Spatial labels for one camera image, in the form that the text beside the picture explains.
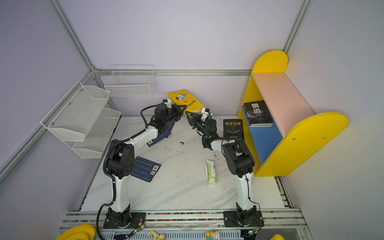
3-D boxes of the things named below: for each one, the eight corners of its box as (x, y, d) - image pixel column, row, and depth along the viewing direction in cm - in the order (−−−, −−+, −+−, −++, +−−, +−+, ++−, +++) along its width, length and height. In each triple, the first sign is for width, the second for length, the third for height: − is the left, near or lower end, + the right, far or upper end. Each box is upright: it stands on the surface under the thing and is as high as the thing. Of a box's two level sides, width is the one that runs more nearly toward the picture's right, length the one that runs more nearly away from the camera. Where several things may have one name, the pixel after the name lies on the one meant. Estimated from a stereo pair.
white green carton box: (205, 183, 87) (206, 180, 84) (205, 163, 96) (205, 160, 92) (216, 183, 87) (217, 180, 84) (214, 163, 96) (215, 160, 92)
